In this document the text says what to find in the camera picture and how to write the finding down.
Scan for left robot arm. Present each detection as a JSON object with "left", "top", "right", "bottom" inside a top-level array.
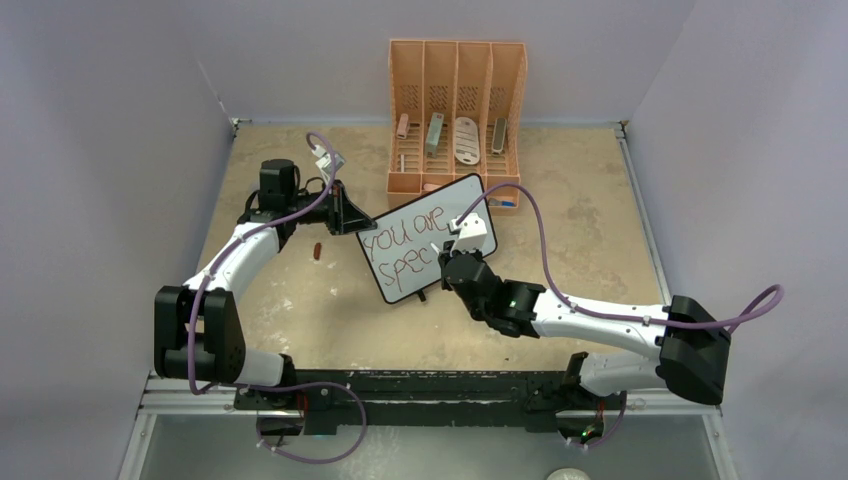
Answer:
[{"left": 154, "top": 154, "right": 377, "bottom": 409}]

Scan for black aluminium base frame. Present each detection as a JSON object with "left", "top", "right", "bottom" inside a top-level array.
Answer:
[{"left": 119, "top": 367, "right": 740, "bottom": 480}]

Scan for grey eraser block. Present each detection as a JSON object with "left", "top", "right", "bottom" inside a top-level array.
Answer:
[{"left": 491, "top": 117, "right": 508, "bottom": 155}]

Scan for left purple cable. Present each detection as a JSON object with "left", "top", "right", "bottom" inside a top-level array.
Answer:
[{"left": 188, "top": 133, "right": 369, "bottom": 465}]

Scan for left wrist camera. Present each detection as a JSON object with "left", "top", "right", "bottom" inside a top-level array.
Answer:
[{"left": 312, "top": 145, "right": 345, "bottom": 182}]

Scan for blue grey small item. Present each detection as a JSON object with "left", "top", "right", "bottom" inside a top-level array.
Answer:
[{"left": 488, "top": 198, "right": 518, "bottom": 208}]

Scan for white round object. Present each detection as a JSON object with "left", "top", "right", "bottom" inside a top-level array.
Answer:
[{"left": 546, "top": 468, "right": 591, "bottom": 480}]

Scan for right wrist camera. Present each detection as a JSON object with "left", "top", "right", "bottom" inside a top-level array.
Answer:
[{"left": 449, "top": 212, "right": 489, "bottom": 253}]

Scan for grey green box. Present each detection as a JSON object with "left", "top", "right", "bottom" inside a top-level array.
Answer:
[{"left": 424, "top": 112, "right": 444, "bottom": 158}]

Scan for peach plastic desk organizer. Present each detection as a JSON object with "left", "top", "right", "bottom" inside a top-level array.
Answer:
[{"left": 387, "top": 39, "right": 528, "bottom": 214}]

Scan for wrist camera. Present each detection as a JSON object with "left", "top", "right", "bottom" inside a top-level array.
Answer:
[
  {"left": 312, "top": 145, "right": 345, "bottom": 182},
  {"left": 449, "top": 212, "right": 489, "bottom": 253}
]

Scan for white oval perforated plate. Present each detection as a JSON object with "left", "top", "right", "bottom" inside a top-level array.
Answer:
[{"left": 453, "top": 117, "right": 481, "bottom": 166}]

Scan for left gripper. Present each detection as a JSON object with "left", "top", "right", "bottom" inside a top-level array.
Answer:
[{"left": 286, "top": 180, "right": 376, "bottom": 236}]

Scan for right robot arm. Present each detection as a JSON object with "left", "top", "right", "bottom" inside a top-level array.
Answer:
[{"left": 438, "top": 251, "right": 731, "bottom": 407}]

